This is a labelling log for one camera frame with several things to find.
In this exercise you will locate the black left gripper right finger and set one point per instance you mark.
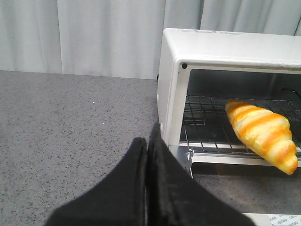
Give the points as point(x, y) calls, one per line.
point(176, 199)

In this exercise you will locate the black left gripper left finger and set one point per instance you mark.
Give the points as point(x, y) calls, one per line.
point(117, 200)

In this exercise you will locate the yellow orange striped croissant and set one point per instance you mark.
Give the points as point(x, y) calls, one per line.
point(266, 133)

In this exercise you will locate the white Toshiba toaster oven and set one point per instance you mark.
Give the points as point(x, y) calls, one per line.
point(232, 65)

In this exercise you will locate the white curtain backdrop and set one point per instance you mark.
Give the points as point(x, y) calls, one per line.
point(122, 38)

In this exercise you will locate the metal wire oven rack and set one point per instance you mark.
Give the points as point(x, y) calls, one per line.
point(206, 128)

